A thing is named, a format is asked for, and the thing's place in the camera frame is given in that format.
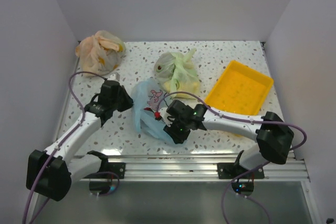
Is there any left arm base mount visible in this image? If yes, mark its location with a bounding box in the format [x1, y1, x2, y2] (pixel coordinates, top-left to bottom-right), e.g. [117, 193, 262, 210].
[84, 151, 126, 198]

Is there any yellow plastic tray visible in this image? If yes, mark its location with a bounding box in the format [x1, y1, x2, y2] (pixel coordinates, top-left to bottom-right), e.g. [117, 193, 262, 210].
[205, 60, 274, 115]

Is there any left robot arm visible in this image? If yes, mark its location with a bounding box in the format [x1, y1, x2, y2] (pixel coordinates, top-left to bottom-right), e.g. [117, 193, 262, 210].
[26, 79, 133, 201]

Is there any green avocado plastic bag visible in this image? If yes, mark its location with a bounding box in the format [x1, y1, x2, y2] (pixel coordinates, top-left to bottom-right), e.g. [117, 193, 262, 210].
[154, 48, 200, 95]

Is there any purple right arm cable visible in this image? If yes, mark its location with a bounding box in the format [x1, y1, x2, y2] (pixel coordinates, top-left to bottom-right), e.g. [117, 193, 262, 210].
[157, 91, 308, 224]

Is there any orange plastic bag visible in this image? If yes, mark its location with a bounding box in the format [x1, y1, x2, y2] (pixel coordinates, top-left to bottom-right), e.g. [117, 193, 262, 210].
[75, 30, 126, 77]

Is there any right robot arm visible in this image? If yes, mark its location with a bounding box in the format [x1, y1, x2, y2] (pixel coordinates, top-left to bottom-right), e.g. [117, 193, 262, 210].
[159, 100, 294, 178]

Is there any light blue plastic bag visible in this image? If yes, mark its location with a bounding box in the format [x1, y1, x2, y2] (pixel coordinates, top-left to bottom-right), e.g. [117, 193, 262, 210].
[131, 78, 173, 143]

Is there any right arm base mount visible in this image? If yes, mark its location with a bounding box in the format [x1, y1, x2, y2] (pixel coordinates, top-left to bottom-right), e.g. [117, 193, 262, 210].
[217, 151, 265, 196]

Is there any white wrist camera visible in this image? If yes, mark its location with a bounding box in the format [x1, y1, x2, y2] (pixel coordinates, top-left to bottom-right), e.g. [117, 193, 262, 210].
[154, 107, 172, 125]
[108, 72, 120, 82]

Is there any aluminium table edge rail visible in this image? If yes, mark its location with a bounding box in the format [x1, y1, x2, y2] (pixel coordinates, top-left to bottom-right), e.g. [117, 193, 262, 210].
[108, 154, 309, 182]

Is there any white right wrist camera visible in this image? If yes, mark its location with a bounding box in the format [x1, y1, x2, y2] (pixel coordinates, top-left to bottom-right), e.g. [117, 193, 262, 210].
[154, 107, 172, 125]

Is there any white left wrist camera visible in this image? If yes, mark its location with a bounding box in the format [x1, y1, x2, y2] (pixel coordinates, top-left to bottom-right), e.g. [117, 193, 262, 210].
[108, 72, 120, 82]

